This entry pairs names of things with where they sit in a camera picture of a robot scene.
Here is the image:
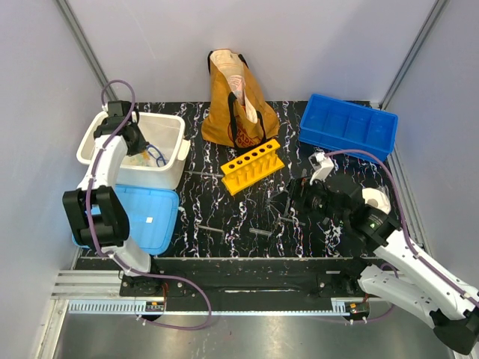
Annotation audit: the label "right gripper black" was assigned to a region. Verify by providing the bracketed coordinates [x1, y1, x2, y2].
[267, 173, 348, 225]

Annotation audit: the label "packaged gloves clear bag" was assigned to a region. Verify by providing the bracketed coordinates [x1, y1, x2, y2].
[122, 152, 156, 167]

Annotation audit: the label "blue safety glasses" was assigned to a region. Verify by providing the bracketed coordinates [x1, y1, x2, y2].
[147, 144, 168, 168]

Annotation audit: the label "yellow test tube rack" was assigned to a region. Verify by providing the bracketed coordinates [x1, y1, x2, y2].
[221, 139, 284, 195]

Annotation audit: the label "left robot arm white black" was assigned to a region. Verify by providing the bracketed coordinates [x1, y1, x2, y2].
[62, 101, 162, 296]

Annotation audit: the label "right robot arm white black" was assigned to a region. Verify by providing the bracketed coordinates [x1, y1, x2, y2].
[269, 177, 478, 355]

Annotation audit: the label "white plastic tub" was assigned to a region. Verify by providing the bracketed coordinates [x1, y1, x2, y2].
[76, 109, 192, 191]

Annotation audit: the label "short clear test tube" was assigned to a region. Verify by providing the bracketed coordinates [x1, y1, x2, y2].
[249, 228, 272, 237]

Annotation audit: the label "bent glass tube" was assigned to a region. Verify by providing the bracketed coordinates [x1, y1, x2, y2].
[197, 224, 225, 243]

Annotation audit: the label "light blue tub lid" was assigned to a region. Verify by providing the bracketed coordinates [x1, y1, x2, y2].
[62, 185, 179, 259]

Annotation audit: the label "brown paper bag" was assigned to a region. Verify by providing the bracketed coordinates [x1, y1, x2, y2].
[201, 49, 280, 150]

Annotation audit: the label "blue compartment bin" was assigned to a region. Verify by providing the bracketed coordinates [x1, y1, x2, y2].
[299, 94, 399, 162]

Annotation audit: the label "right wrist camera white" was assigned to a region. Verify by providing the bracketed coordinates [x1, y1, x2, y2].
[308, 151, 335, 185]

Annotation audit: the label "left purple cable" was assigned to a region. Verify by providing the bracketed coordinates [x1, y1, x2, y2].
[85, 79, 213, 331]

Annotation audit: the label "purple cable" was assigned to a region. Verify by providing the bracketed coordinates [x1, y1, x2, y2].
[323, 149, 475, 325]
[85, 79, 213, 331]

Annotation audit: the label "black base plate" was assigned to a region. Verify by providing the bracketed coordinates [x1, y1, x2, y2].
[118, 258, 367, 298]

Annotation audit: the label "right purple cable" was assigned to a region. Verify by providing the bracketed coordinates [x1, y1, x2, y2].
[323, 149, 475, 325]

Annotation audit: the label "aluminium rail frame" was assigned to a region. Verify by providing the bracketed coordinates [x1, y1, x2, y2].
[37, 269, 461, 359]

